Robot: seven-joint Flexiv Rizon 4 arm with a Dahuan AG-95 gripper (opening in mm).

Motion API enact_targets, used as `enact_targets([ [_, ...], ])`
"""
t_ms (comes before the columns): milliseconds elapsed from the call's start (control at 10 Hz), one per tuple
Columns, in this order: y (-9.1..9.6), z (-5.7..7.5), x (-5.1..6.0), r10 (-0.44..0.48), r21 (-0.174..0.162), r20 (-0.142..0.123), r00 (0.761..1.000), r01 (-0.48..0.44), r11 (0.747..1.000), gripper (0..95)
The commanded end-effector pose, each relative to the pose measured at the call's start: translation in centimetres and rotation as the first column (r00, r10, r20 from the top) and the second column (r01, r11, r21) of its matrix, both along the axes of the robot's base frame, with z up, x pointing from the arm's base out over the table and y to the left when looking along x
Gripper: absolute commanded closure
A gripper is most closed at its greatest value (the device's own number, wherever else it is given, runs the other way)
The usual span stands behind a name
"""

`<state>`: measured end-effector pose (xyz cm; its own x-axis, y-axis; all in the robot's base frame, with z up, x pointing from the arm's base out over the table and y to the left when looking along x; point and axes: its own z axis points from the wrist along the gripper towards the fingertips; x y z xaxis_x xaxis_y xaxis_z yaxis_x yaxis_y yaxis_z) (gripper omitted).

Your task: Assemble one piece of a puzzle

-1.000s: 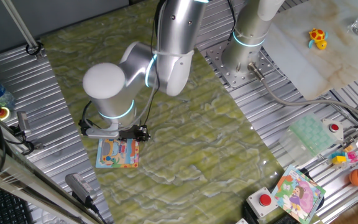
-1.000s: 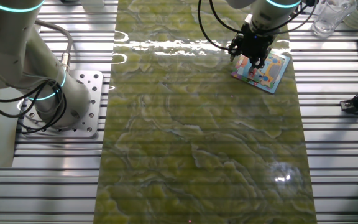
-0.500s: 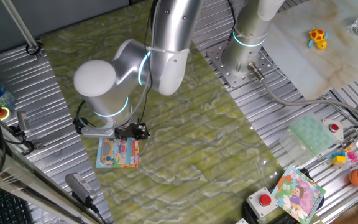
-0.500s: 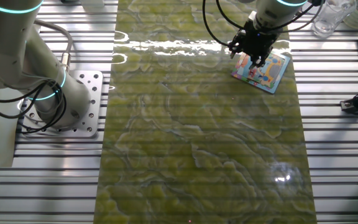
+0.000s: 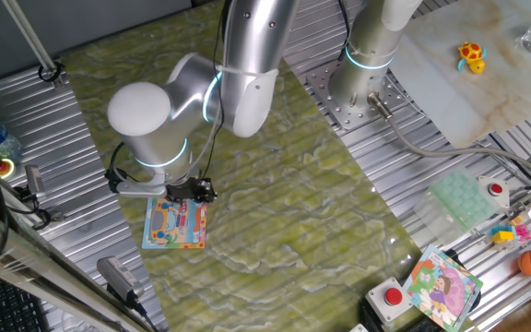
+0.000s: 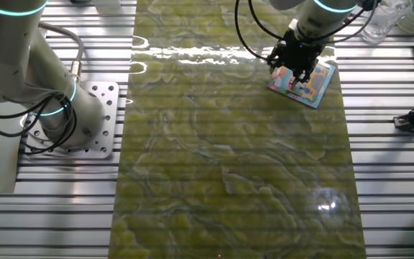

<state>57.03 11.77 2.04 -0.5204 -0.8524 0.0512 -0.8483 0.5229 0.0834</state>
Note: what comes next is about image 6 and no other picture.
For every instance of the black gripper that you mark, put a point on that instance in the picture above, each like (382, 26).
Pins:
(298, 54)

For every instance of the colourful jigsaw puzzle piece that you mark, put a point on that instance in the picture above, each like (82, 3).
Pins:
(283, 78)

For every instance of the bus picture puzzle board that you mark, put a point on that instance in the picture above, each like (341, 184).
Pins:
(316, 90)

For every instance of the clear plastic cup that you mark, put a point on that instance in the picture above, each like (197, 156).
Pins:
(390, 18)

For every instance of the green marble pattern mat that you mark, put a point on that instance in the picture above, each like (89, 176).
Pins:
(210, 162)

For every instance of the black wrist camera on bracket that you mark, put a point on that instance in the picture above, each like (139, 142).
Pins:
(368, 3)

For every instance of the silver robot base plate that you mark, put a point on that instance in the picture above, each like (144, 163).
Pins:
(108, 108)

